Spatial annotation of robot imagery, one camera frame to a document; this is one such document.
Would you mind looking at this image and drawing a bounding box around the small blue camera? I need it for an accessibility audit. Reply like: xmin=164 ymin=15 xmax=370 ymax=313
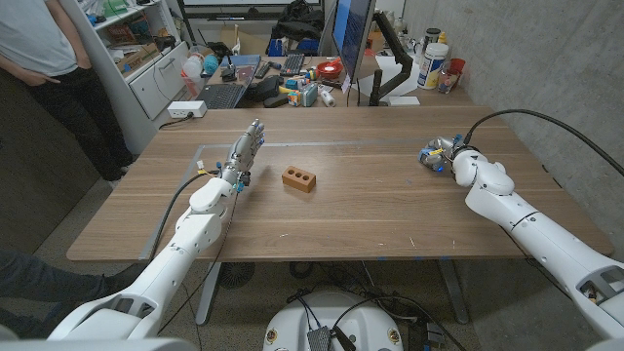
xmin=419 ymin=148 xmax=446 ymax=174

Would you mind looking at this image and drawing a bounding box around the whiteboard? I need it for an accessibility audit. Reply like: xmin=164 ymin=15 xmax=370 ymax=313
xmin=175 ymin=0 xmax=324 ymax=21

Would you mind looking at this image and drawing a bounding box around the white power strip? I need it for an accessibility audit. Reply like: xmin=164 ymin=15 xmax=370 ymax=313
xmin=167 ymin=99 xmax=209 ymax=120

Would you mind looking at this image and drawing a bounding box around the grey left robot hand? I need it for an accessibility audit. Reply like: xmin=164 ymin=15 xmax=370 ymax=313
xmin=219 ymin=119 xmax=266 ymax=189

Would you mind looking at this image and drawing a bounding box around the computer monitor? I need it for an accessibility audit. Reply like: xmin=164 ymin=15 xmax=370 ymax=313
xmin=331 ymin=0 xmax=377 ymax=82

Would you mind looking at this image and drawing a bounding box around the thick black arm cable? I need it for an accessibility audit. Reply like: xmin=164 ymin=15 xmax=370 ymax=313
xmin=145 ymin=168 xmax=221 ymax=264
xmin=462 ymin=108 xmax=624 ymax=177

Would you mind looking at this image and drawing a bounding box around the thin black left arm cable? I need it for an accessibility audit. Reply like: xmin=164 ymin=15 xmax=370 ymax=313
xmin=158 ymin=189 xmax=240 ymax=335

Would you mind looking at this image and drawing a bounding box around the red bowl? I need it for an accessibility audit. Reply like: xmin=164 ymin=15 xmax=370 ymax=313
xmin=316 ymin=59 xmax=345 ymax=81

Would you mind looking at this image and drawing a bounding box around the orange brick block with holes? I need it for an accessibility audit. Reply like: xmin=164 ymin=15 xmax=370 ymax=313
xmin=281 ymin=165 xmax=317 ymax=194

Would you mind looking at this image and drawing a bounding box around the black laptop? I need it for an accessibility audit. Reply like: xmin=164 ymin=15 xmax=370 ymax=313
xmin=196 ymin=54 xmax=262 ymax=110

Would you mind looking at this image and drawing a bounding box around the black-lidded bottle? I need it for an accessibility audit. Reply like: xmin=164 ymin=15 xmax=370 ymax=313
xmin=422 ymin=27 xmax=442 ymax=50

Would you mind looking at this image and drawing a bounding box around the clear plastic bottle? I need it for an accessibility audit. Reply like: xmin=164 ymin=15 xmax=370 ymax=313
xmin=182 ymin=53 xmax=204 ymax=80

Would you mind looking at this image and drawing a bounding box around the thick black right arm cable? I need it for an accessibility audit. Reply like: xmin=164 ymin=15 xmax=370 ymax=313
xmin=462 ymin=108 xmax=624 ymax=177

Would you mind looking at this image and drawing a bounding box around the white robot torso base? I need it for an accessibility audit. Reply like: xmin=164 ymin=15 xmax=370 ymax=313
xmin=262 ymin=291 xmax=405 ymax=351

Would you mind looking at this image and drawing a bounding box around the seated person's dark trouser leg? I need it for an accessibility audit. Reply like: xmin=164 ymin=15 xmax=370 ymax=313
xmin=0 ymin=248 xmax=147 ymax=337

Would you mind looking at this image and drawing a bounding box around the person in grey shirt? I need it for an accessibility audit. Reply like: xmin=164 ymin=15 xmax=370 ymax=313
xmin=0 ymin=0 xmax=136 ymax=182

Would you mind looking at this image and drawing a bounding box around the teal box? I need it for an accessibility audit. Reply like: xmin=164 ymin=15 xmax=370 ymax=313
xmin=301 ymin=82 xmax=320 ymax=108

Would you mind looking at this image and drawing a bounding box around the white shelf cabinet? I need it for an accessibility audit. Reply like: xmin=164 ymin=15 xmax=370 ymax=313
xmin=58 ymin=0 xmax=191 ymax=155

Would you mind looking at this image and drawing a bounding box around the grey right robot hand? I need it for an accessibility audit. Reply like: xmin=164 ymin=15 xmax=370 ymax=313
xmin=417 ymin=135 xmax=465 ymax=173

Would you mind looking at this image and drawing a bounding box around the grey table leg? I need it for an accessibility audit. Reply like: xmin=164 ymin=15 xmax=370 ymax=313
xmin=194 ymin=261 xmax=223 ymax=327
xmin=436 ymin=257 xmax=472 ymax=326

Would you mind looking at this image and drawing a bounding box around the black keyboard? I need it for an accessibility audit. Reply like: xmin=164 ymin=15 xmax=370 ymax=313
xmin=280 ymin=53 xmax=306 ymax=78

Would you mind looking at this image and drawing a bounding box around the white wipes canister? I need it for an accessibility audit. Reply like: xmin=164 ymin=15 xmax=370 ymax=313
xmin=417 ymin=42 xmax=449 ymax=91

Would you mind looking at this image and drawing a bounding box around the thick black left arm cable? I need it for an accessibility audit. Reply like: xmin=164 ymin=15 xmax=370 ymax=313
xmin=145 ymin=168 xmax=221 ymax=264

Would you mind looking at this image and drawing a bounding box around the black pouch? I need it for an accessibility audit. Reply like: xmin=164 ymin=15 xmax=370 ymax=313
xmin=247 ymin=75 xmax=285 ymax=103

